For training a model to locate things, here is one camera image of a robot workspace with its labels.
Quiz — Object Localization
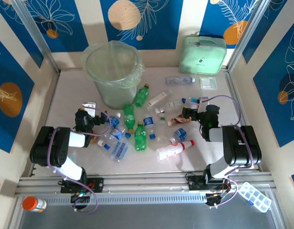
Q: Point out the green plastic bin liner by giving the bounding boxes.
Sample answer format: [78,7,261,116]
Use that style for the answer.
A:
[80,40,146,91]

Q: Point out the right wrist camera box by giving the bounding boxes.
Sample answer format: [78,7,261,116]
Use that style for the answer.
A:
[198,96,209,113]

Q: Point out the aluminium side rail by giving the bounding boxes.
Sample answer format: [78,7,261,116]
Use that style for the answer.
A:
[224,68,261,171]
[27,71,61,177]

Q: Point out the clear plastic packet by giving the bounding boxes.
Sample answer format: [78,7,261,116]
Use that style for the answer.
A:
[67,152,76,167]

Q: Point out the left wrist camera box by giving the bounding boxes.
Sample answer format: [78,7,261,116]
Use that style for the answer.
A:
[81,102,98,117]

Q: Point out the clear plastic waste bin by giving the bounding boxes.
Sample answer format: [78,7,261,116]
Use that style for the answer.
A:
[81,41,145,110]

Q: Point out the copper foil wrapper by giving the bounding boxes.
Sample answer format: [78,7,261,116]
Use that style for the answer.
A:
[166,114,193,127]

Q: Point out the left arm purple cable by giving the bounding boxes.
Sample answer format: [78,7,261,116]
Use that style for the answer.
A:
[47,107,113,213]

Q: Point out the large water bottle pale label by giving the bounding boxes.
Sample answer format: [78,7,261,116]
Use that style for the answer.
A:
[104,140,130,163]

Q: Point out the mint green medicine bag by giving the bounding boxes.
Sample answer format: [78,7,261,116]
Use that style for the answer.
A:
[179,31,227,76]

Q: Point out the clear plastic organizer box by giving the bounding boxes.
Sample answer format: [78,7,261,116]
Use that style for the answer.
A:
[237,182,273,213]

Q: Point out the small clear bottle blue cap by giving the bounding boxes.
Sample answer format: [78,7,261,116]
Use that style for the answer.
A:
[155,97,187,115]

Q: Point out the small clear zip bag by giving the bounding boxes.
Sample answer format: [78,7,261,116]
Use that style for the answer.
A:
[199,76,218,90]

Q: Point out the clear bottle pale blue label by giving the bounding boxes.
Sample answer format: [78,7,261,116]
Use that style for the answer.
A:
[165,75,195,86]

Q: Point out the aluminium frame post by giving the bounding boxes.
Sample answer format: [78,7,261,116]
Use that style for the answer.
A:
[12,0,61,75]
[226,0,274,72]

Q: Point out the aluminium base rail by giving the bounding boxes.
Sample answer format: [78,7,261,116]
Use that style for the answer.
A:
[14,170,274,198]

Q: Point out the small black wiring board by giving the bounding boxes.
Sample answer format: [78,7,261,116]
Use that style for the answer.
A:
[70,192,92,204]
[205,192,231,207]

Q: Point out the water bottle white cap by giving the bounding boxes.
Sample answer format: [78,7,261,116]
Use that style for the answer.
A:
[109,112,122,129]
[169,128,188,145]

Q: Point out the orange cap pill bottle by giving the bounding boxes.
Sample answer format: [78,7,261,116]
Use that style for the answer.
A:
[22,196,48,213]

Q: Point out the green plastic soda bottle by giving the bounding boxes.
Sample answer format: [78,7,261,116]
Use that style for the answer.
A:
[133,83,151,108]
[134,121,148,153]
[122,104,136,133]

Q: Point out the white bottle red cap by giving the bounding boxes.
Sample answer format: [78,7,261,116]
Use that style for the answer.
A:
[155,139,195,161]

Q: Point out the clear bag blue red items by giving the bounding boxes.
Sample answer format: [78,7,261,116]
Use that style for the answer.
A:
[184,96,211,112]

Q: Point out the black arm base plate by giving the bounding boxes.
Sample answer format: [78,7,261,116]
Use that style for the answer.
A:
[186,175,233,191]
[60,177,105,194]

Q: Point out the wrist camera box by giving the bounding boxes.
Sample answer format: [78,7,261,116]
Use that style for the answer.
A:
[81,102,98,117]
[198,96,209,113]

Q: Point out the grey slotted cable duct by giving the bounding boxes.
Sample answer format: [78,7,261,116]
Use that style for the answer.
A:
[43,192,209,206]

